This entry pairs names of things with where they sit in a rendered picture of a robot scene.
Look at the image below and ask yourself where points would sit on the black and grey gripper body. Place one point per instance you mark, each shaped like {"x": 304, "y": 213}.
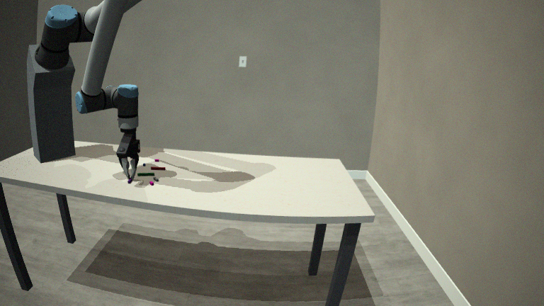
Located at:
{"x": 135, "y": 144}

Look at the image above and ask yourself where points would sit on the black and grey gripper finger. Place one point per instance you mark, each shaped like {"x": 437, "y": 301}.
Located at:
{"x": 125, "y": 165}
{"x": 133, "y": 164}

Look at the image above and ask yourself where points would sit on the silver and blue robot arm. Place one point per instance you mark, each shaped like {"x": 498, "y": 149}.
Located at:
{"x": 99, "y": 25}

